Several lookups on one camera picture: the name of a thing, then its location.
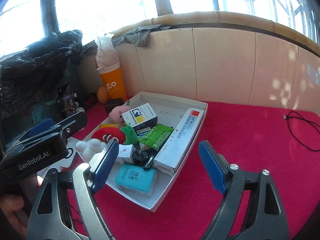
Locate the small blue white box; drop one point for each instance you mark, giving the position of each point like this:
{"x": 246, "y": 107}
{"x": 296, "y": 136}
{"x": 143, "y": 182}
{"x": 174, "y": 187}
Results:
{"x": 143, "y": 131}

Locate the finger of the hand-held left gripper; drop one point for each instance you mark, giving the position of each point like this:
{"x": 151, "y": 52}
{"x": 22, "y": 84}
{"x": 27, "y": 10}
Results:
{"x": 41, "y": 127}
{"x": 75, "y": 122}

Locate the orange cup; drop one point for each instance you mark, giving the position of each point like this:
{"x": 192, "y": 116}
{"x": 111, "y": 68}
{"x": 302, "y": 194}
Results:
{"x": 112, "y": 85}

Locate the black white toy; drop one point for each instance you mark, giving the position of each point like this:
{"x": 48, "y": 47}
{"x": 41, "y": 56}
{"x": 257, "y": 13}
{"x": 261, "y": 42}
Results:
{"x": 78, "y": 105}

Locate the white cardboard tray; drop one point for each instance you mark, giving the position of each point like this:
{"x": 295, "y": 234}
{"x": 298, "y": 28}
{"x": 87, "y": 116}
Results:
{"x": 167, "y": 120}

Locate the crumpled clear plastic bag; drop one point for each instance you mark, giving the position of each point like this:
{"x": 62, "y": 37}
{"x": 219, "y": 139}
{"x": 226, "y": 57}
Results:
{"x": 106, "y": 52}

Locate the black plastic bag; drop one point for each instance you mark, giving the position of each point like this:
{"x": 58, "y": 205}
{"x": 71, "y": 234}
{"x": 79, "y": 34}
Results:
{"x": 30, "y": 75}

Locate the black phone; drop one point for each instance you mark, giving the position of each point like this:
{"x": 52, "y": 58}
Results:
{"x": 66, "y": 100}

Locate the white blue medicine box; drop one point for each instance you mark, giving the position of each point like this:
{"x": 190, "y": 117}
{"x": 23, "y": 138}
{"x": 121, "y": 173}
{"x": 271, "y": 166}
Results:
{"x": 140, "y": 116}

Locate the dark brown box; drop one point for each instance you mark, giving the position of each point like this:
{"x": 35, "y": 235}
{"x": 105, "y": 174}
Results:
{"x": 113, "y": 105}

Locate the green packet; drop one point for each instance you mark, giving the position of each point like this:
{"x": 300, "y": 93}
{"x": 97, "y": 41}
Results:
{"x": 156, "y": 136}

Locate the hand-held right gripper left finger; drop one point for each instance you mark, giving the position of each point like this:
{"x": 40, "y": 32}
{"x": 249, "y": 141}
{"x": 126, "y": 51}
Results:
{"x": 105, "y": 165}

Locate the teal printed bag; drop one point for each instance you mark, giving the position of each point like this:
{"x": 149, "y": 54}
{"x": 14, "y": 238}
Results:
{"x": 40, "y": 112}

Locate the long white sealant box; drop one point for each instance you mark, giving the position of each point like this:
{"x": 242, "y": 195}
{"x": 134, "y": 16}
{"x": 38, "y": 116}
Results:
{"x": 175, "y": 145}

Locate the black charger plug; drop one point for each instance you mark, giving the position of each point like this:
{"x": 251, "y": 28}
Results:
{"x": 140, "y": 156}

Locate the white plush toy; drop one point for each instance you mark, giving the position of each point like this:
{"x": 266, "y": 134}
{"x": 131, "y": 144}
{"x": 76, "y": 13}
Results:
{"x": 87, "y": 147}

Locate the small white barcode box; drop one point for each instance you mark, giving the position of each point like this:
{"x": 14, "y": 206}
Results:
{"x": 125, "y": 153}

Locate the grey cloth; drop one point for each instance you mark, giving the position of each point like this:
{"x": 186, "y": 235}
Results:
{"x": 140, "y": 36}

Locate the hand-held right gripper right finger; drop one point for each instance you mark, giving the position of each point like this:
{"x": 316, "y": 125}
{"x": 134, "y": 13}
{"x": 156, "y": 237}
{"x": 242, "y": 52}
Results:
{"x": 212, "y": 167}

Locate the teal box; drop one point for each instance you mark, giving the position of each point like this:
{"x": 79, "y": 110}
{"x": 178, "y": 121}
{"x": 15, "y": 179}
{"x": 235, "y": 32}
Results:
{"x": 135, "y": 177}

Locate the red strawberry plush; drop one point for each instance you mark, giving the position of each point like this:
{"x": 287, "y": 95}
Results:
{"x": 110, "y": 135}

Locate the balcony window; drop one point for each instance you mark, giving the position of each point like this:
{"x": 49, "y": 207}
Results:
{"x": 105, "y": 5}

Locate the person's left hand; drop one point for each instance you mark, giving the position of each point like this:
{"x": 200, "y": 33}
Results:
{"x": 12, "y": 212}

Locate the pink plush toy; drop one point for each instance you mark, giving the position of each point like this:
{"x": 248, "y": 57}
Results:
{"x": 117, "y": 112}

